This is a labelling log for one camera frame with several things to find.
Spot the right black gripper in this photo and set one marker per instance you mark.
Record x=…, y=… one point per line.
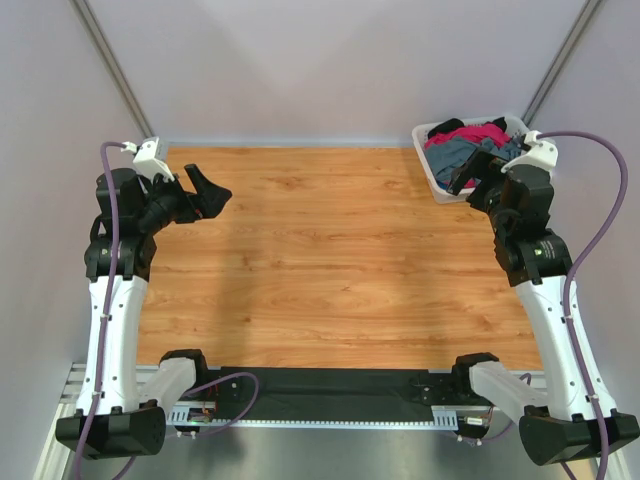
x=486, y=168

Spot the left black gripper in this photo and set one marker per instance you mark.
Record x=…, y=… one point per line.
x=211, y=196

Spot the grey blue t shirt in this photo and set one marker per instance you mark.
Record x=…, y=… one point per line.
x=444, y=158

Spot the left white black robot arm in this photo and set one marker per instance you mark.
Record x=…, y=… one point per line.
x=115, y=416

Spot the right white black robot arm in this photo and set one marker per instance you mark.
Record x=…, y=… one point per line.
x=576, y=417

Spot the magenta t shirt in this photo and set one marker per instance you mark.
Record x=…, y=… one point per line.
x=472, y=133

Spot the black garment in basket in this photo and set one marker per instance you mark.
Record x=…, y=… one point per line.
x=455, y=123

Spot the white plastic laundry basket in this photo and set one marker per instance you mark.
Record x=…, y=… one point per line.
x=516, y=128

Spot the rear aluminium table rail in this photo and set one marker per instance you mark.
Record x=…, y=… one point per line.
x=327, y=143

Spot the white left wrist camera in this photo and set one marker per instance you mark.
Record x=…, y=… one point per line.
x=149, y=158

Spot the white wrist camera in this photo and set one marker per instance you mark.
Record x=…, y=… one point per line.
x=149, y=158
x=541, y=153

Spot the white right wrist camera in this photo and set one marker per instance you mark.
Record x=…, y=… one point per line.
x=541, y=153

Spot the right aluminium frame post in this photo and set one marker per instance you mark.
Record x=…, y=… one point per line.
x=586, y=16

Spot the aluminium frame post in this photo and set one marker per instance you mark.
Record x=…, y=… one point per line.
x=89, y=20
x=586, y=16

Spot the left aluminium frame post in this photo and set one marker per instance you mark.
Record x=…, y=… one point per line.
x=89, y=20

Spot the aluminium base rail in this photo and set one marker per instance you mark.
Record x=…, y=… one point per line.
x=76, y=380

